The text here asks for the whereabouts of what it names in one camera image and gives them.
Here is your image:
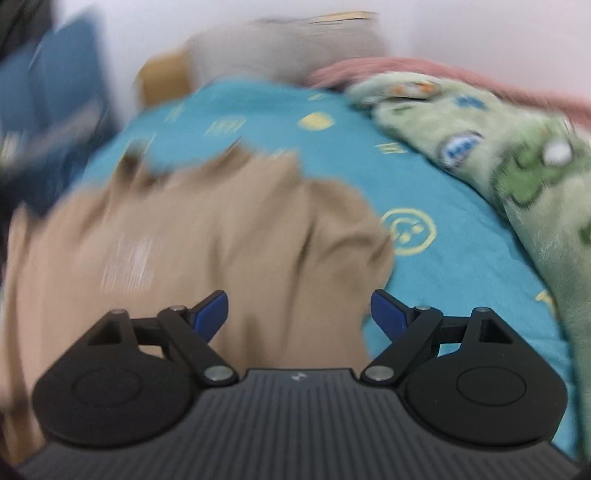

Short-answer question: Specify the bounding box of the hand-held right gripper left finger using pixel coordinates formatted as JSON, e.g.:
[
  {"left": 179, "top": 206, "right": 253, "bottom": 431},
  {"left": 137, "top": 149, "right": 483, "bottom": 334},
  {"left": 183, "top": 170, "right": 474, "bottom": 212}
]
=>
[{"left": 88, "top": 290, "right": 238, "bottom": 385}]

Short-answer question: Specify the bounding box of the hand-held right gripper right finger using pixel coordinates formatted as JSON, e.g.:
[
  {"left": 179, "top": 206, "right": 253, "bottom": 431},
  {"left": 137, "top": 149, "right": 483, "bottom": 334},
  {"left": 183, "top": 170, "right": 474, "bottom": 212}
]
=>
[{"left": 360, "top": 290, "right": 513, "bottom": 385}]

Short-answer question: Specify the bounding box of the tan shirt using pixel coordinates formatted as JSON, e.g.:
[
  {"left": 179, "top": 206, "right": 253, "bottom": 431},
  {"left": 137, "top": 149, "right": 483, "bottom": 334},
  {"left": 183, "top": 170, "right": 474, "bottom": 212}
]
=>
[{"left": 0, "top": 148, "right": 398, "bottom": 467}]

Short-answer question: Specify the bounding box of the teal printed bed sheet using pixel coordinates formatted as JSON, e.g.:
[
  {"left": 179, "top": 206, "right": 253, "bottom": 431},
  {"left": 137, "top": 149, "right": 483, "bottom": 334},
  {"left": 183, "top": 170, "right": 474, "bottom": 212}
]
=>
[{"left": 78, "top": 78, "right": 580, "bottom": 462}]

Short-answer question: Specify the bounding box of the green frog print blanket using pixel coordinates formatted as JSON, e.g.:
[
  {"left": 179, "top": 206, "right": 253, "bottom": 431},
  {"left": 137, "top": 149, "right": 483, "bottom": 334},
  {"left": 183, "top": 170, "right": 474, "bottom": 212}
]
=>
[{"left": 346, "top": 74, "right": 591, "bottom": 467}]

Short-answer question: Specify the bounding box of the mustard bed headboard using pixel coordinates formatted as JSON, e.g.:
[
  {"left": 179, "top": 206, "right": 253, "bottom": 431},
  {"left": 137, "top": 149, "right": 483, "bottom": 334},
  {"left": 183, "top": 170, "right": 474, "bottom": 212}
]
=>
[{"left": 136, "top": 53, "right": 195, "bottom": 109}]

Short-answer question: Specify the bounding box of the pink fluffy blanket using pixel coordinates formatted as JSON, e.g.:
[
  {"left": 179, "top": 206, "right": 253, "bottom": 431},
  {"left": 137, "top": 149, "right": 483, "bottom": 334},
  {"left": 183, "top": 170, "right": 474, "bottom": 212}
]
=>
[{"left": 307, "top": 56, "right": 591, "bottom": 125}]

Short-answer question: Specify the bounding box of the grey pillow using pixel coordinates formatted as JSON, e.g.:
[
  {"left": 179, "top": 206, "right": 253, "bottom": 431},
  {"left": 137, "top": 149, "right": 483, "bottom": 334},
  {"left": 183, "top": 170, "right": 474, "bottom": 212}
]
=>
[{"left": 185, "top": 14, "right": 391, "bottom": 86}]

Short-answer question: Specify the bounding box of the blue covered chair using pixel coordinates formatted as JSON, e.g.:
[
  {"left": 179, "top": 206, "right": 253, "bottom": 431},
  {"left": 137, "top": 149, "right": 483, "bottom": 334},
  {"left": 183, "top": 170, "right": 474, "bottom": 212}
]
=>
[{"left": 30, "top": 14, "right": 116, "bottom": 185}]

